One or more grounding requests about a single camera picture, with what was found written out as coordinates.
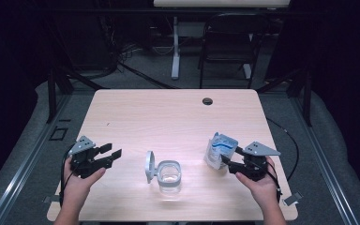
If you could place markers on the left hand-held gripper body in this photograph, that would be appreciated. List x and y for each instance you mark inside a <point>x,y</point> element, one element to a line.
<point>84,162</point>

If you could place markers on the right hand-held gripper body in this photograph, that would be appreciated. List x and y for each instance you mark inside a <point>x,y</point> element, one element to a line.
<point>256,165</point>

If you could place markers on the white and blue refill pouch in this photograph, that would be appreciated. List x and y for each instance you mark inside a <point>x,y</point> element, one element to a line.
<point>220,150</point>

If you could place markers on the clear pitcher with grey lid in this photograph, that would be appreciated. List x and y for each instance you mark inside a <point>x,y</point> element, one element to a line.
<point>168,178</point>

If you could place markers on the person's right hand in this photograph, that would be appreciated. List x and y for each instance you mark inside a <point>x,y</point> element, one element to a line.
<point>264,190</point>

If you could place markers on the person's left hand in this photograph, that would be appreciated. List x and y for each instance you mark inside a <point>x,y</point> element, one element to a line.
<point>75,187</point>

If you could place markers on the black floor socket plate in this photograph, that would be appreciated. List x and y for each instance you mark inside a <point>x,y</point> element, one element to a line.
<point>58,133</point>

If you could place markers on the black metal stand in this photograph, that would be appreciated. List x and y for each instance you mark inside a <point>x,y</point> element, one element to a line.
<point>52,93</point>
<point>306,93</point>

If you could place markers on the black folding chair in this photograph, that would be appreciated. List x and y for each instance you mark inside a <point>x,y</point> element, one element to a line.
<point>228,47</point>

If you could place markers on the white background desk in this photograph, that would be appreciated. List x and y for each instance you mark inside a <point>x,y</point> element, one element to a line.
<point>175,47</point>

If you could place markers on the grey table edge bracket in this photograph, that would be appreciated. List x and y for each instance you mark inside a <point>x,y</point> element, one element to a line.
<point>293,198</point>
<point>50,199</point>

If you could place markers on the aluminium floor rail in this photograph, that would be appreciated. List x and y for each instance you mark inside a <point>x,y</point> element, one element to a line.
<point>28,156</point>
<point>322,162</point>

